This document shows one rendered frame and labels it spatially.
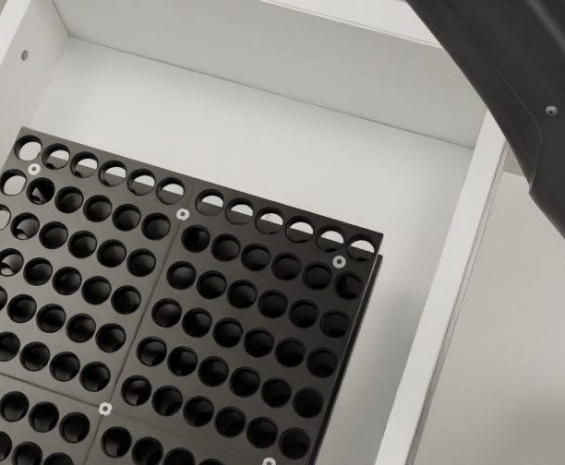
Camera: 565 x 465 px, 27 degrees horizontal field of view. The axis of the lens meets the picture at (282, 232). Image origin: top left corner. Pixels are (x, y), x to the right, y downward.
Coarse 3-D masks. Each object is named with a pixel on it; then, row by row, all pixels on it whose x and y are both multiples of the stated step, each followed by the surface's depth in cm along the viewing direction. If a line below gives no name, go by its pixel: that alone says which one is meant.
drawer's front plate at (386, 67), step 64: (64, 0) 59; (128, 0) 57; (192, 0) 54; (256, 0) 52; (320, 0) 52; (384, 0) 52; (192, 64) 61; (256, 64) 58; (320, 64) 56; (384, 64) 54; (448, 64) 52; (448, 128) 58
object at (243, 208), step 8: (88, 160) 59; (112, 168) 59; (120, 168) 59; (144, 176) 58; (152, 184) 58; (176, 192) 58; (208, 200) 58; (216, 200) 58; (240, 208) 57; (248, 208) 57; (264, 216) 57
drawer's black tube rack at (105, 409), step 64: (0, 192) 53; (64, 192) 53; (192, 192) 52; (0, 256) 52; (64, 256) 51; (128, 256) 51; (192, 256) 51; (256, 256) 54; (320, 256) 51; (0, 320) 51; (64, 320) 53; (128, 320) 50; (192, 320) 53; (256, 320) 50; (320, 320) 50; (0, 384) 50; (64, 384) 49; (128, 384) 50; (192, 384) 49; (256, 384) 52; (320, 384) 49; (0, 448) 52; (64, 448) 48; (128, 448) 48; (192, 448) 48; (256, 448) 48
